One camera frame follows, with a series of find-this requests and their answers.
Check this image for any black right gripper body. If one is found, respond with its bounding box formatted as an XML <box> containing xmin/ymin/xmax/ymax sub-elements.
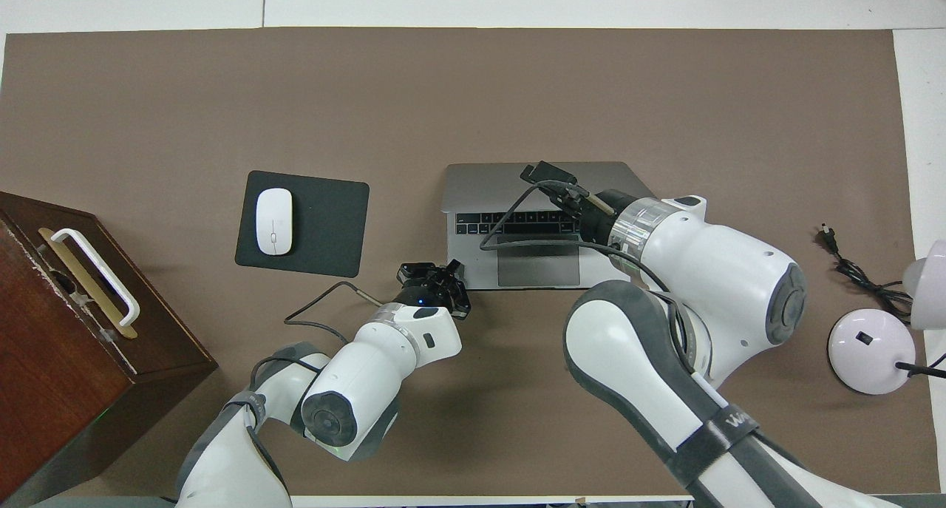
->
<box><xmin>551</xmin><ymin>185</ymin><xmax>636</xmax><ymax>246</ymax></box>

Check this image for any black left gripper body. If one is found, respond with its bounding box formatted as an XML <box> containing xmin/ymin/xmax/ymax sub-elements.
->
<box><xmin>392</xmin><ymin>271</ymin><xmax>466</xmax><ymax>318</ymax></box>

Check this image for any grey laptop with logo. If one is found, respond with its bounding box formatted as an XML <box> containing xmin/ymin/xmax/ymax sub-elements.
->
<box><xmin>441</xmin><ymin>161</ymin><xmax>657</xmax><ymax>291</ymax></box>

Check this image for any large brown table mat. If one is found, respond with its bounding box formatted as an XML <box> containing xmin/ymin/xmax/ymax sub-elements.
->
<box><xmin>0</xmin><ymin>27</ymin><xmax>941</xmax><ymax>498</ymax></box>

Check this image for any black mouse pad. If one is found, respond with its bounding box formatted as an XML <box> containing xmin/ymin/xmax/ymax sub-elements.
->
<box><xmin>235</xmin><ymin>170</ymin><xmax>370</xmax><ymax>279</ymax></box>

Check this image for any white computer mouse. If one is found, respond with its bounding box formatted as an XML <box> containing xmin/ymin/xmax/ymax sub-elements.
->
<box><xmin>256</xmin><ymin>188</ymin><xmax>294</xmax><ymax>257</ymax></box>

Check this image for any white desk lamp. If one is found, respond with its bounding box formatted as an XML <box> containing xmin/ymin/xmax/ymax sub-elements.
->
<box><xmin>827</xmin><ymin>240</ymin><xmax>946</xmax><ymax>396</ymax></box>

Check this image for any brass plate on box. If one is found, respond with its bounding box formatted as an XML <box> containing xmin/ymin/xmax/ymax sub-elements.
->
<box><xmin>38</xmin><ymin>227</ymin><xmax>139</xmax><ymax>339</ymax></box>

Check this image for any dark brown wooden box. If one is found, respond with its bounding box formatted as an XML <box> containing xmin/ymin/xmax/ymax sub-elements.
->
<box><xmin>0</xmin><ymin>192</ymin><xmax>219</xmax><ymax>507</ymax></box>

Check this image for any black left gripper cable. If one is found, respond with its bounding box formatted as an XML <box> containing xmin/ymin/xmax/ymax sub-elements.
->
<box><xmin>284</xmin><ymin>280</ymin><xmax>387</xmax><ymax>346</ymax></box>

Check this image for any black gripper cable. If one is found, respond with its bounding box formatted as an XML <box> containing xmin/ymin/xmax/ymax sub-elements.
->
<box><xmin>479</xmin><ymin>179</ymin><xmax>699</xmax><ymax>379</ymax></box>
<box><xmin>284</xmin><ymin>280</ymin><xmax>387</xmax><ymax>346</ymax></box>

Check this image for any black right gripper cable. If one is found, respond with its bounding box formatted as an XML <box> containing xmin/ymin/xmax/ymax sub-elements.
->
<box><xmin>479</xmin><ymin>179</ymin><xmax>699</xmax><ymax>379</ymax></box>

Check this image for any black lamp power cable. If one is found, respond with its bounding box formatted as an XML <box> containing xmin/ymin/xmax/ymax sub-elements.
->
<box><xmin>819</xmin><ymin>225</ymin><xmax>913</xmax><ymax>318</ymax></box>

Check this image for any white box handle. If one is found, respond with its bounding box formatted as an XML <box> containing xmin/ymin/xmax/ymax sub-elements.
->
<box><xmin>50</xmin><ymin>228</ymin><xmax>141</xmax><ymax>328</ymax></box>

